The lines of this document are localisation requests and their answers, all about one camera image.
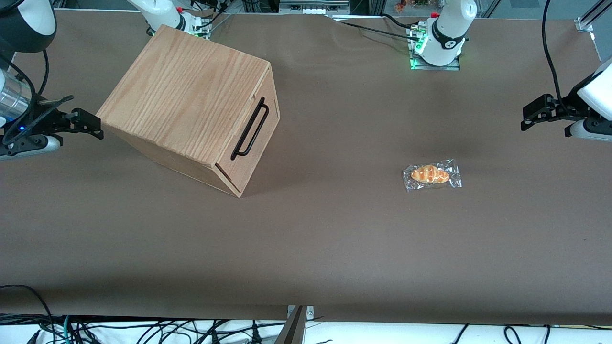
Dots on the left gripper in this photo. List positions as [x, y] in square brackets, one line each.
[560, 110]

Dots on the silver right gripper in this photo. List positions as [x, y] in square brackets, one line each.
[42, 119]

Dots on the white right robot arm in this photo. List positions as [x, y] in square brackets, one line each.
[38, 19]

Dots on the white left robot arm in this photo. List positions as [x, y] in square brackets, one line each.
[447, 33]

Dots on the light wooden drawer cabinet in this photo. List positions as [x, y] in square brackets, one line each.
[181, 91]

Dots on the bread roll in clear wrapper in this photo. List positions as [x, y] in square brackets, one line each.
[430, 174]

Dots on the small orange background item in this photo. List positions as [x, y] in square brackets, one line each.
[399, 6]

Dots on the grey background device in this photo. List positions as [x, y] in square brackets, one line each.
[311, 7]

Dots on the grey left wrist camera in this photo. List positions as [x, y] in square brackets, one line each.
[590, 131]

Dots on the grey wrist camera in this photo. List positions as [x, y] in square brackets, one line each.
[33, 145]
[590, 131]

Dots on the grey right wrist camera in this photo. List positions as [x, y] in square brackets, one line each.
[33, 145]

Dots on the aluminium profile with bracket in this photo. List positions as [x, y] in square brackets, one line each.
[584, 24]

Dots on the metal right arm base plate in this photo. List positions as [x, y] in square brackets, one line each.
[203, 28]

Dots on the small metal edge bracket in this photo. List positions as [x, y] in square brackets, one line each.
[310, 313]

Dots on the dark mounting post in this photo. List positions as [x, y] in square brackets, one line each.
[292, 332]

